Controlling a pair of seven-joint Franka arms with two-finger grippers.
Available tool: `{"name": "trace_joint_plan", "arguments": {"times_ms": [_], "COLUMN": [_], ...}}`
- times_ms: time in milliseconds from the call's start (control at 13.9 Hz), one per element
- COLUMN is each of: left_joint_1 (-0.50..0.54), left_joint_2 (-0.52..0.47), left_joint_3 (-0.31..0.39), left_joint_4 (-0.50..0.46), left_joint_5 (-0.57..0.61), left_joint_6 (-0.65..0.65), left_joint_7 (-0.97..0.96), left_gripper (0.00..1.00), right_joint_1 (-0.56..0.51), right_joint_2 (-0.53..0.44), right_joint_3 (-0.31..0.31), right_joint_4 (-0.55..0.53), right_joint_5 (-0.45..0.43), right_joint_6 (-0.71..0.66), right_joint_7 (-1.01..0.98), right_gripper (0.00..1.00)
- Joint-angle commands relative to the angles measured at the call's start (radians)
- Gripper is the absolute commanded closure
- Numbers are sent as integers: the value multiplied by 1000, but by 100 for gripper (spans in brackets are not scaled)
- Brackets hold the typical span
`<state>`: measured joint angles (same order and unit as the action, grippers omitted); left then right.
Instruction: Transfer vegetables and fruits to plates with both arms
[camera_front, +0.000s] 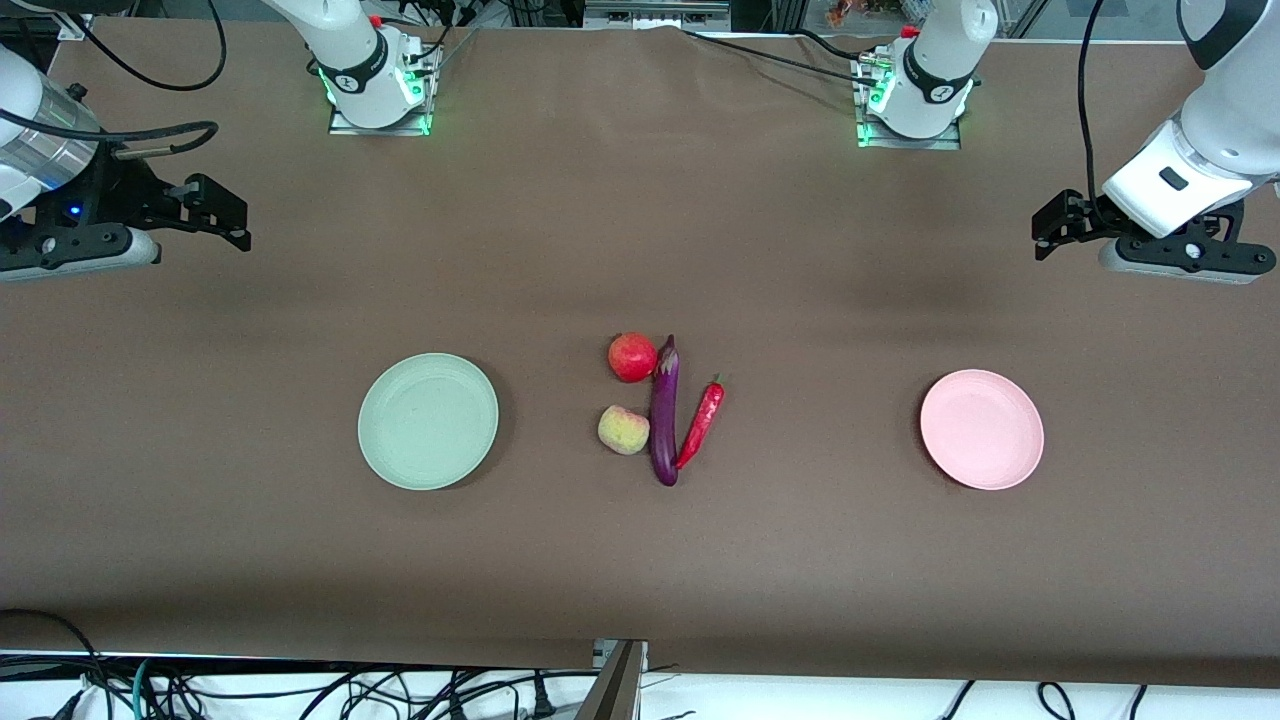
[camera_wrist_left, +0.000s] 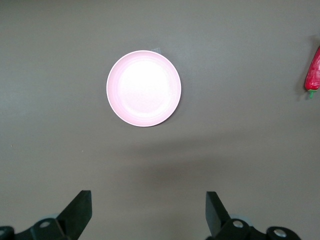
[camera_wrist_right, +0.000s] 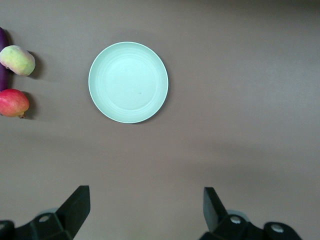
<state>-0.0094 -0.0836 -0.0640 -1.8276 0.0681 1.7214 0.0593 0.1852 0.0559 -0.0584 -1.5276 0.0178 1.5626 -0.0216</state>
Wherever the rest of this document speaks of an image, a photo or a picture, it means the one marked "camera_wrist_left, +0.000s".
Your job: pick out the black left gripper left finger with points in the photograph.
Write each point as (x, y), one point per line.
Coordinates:
(72, 220)

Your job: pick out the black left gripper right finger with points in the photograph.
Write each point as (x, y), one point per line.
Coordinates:
(220, 222)

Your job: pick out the red chili pepper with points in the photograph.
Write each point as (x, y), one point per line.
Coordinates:
(313, 75)

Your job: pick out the pink round plate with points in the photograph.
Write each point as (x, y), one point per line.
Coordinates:
(143, 88)

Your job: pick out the clear tape piece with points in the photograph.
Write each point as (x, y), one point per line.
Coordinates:
(157, 49)

